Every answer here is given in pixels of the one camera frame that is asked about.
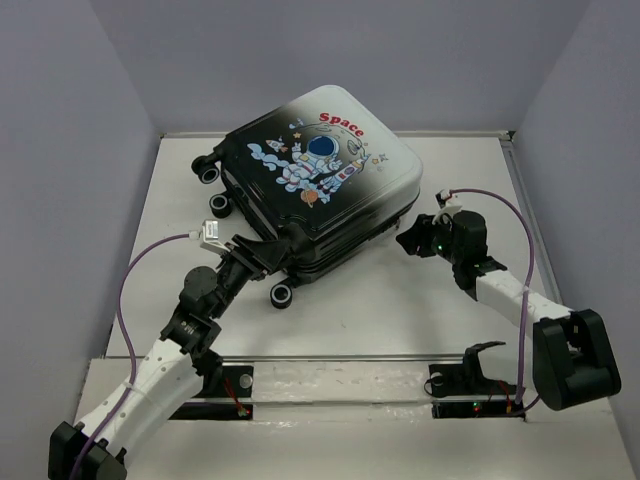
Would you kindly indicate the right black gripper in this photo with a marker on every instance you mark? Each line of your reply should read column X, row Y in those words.
column 419, row 233

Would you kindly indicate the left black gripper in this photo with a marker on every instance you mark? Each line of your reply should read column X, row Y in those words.
column 259, row 258

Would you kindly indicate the black suitcase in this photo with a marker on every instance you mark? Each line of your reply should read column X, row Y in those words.
column 320, row 175

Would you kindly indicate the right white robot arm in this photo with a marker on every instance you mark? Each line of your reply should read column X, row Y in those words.
column 572, row 360

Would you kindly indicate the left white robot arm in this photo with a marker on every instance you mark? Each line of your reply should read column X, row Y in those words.
column 102, row 444

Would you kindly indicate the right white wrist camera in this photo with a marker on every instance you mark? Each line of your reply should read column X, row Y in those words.
column 449, row 206

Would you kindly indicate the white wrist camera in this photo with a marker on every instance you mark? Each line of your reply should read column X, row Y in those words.
column 449, row 206
column 210, row 235

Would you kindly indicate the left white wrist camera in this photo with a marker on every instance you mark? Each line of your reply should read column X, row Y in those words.
column 210, row 235

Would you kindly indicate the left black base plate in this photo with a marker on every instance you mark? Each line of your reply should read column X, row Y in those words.
column 228, row 398

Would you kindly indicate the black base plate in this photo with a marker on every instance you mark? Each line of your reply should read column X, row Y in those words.
column 228, row 398
column 459, row 394

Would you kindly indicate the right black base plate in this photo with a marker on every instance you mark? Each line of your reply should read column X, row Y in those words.
column 459, row 394

